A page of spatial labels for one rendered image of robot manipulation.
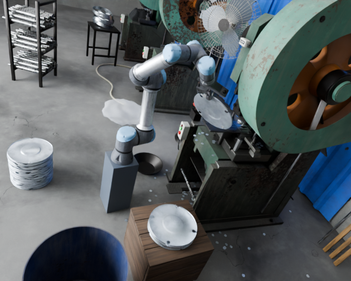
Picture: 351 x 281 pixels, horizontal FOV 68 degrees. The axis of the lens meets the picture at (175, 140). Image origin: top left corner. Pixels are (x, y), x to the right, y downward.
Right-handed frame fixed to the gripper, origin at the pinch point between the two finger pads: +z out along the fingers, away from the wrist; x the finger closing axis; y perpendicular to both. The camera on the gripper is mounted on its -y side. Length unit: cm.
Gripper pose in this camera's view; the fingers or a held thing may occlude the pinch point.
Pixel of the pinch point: (211, 98)
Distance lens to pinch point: 153.0
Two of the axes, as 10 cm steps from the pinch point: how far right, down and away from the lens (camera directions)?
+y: -8.6, -4.5, 2.5
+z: 1.4, 2.7, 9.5
